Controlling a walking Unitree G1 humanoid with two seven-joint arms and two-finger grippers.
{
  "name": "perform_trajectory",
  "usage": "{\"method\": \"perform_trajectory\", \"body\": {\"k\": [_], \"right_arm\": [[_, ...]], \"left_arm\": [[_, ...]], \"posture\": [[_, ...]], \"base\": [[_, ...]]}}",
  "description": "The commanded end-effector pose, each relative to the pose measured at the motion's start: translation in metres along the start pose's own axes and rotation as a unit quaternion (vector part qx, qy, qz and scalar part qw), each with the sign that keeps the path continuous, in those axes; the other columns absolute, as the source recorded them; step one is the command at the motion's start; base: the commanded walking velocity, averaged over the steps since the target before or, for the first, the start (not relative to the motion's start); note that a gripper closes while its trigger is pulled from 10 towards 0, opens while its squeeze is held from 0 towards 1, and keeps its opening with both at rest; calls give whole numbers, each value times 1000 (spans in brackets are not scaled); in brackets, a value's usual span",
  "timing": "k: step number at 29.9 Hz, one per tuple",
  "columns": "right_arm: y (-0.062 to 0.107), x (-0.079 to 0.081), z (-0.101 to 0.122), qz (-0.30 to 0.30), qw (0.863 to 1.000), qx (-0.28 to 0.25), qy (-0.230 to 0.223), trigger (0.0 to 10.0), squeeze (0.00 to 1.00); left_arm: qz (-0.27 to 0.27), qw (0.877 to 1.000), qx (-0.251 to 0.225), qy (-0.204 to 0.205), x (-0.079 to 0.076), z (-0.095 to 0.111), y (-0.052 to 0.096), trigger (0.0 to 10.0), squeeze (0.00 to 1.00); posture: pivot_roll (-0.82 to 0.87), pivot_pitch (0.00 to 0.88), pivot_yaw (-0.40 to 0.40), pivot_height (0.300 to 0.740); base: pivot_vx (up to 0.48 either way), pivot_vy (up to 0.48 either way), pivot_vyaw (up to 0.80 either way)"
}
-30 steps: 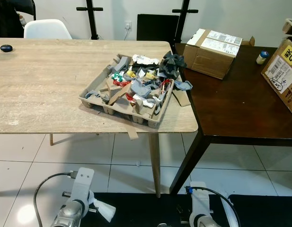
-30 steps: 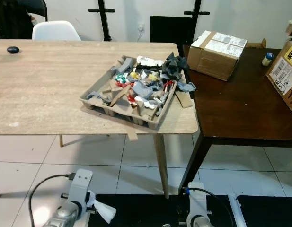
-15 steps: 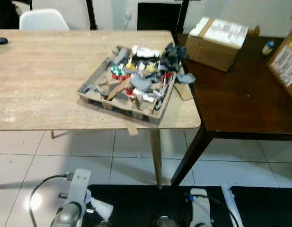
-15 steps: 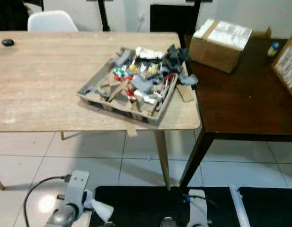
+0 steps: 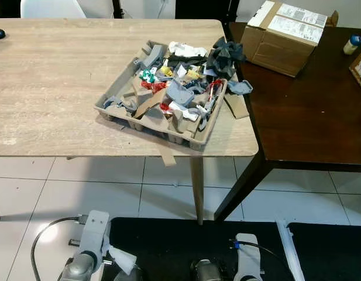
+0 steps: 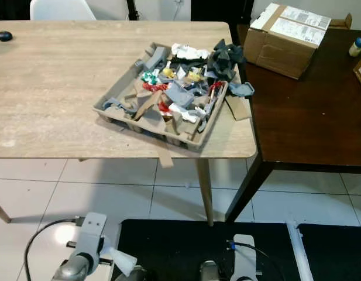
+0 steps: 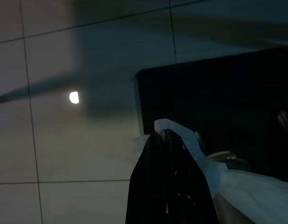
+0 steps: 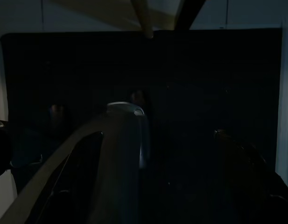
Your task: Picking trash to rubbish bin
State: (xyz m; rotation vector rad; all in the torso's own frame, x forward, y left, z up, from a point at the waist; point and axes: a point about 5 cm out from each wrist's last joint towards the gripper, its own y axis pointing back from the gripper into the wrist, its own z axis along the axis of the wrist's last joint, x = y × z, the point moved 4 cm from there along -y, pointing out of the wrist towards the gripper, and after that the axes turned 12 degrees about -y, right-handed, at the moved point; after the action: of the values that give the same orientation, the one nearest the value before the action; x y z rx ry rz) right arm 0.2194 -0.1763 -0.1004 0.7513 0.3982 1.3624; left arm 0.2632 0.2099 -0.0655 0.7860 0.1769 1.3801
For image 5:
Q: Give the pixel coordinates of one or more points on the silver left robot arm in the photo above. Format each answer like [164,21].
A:
[78,269]

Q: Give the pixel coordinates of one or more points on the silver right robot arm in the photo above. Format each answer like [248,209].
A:
[208,272]

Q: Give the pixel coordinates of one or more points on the black floor mat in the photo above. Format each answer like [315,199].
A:
[332,252]
[168,246]

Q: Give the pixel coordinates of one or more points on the grey pulp cardboard tray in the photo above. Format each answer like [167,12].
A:
[189,140]

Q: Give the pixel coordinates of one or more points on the brown cardboard strip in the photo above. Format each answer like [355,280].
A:
[150,104]

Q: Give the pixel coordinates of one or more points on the grey curved plastic piece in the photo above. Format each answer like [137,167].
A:
[113,104]

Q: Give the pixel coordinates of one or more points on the red crumpled wrapper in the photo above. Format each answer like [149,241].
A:
[152,86]

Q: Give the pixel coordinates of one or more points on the brown cardboard scrap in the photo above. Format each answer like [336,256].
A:
[237,106]

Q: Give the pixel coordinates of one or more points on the green white wrapper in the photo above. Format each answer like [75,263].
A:
[146,75]

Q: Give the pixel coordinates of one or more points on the light wood table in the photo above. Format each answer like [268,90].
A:
[51,88]

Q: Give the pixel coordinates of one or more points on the yellow crumpled wrapper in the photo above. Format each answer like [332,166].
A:
[166,71]

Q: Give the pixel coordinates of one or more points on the grey plastic block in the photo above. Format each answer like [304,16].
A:
[154,55]

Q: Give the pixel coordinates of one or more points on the dark brown wooden table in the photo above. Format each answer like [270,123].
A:
[303,117]

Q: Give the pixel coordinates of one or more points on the white crumpled paper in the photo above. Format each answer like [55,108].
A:
[186,49]

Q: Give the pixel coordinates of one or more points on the dark grey crumpled foam piece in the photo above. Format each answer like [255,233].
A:
[224,58]

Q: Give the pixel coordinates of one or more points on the small taped cardboard box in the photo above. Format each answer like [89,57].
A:
[274,52]

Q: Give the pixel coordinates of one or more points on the black stand pole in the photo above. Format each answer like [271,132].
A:
[117,9]
[233,10]

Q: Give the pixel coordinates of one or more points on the black flat panel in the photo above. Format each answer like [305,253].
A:
[198,9]

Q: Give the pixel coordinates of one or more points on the small blue-capped bottle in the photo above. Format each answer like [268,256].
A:
[352,45]

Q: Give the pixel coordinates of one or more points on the black office chair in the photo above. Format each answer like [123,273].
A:
[4,7]

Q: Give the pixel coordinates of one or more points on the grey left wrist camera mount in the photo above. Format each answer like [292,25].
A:
[95,231]

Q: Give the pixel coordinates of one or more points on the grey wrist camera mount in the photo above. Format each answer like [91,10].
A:
[249,263]
[95,231]

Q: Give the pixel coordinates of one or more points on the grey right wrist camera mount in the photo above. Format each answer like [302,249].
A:
[249,263]

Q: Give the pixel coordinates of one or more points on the grey plastic bracket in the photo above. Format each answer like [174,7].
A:
[179,92]

